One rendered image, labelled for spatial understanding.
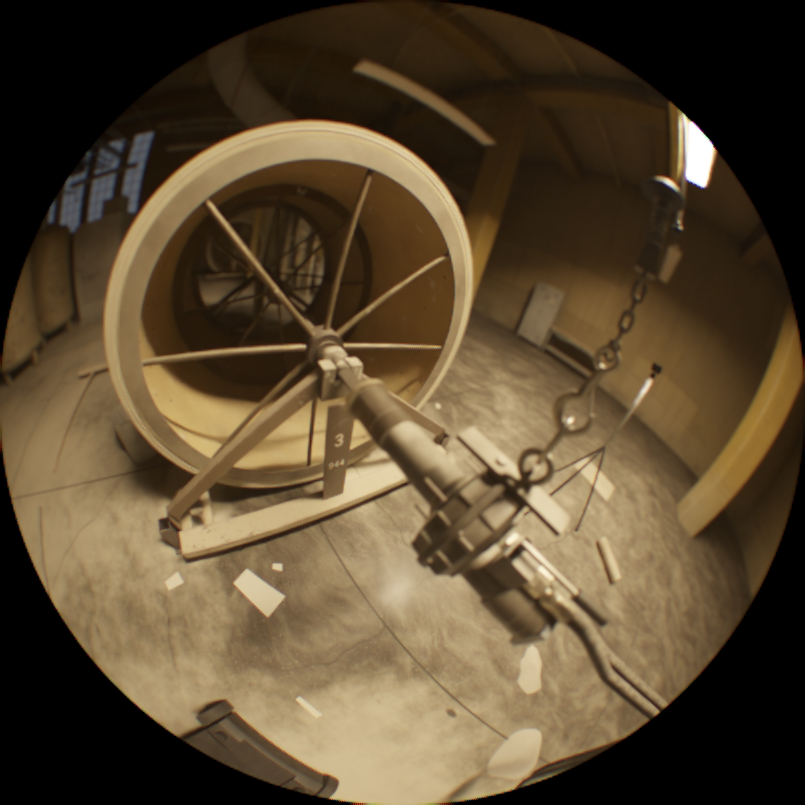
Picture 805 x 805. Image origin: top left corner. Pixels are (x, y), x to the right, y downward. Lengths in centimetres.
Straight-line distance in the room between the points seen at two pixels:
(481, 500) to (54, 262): 686
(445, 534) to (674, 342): 838
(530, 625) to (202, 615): 134
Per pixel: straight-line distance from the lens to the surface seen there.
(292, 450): 160
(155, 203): 87
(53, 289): 668
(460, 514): 42
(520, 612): 60
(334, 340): 96
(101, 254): 657
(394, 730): 147
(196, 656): 151
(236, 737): 132
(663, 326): 851
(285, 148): 87
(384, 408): 62
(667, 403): 862
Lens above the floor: 134
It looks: 34 degrees down
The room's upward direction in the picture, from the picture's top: 18 degrees clockwise
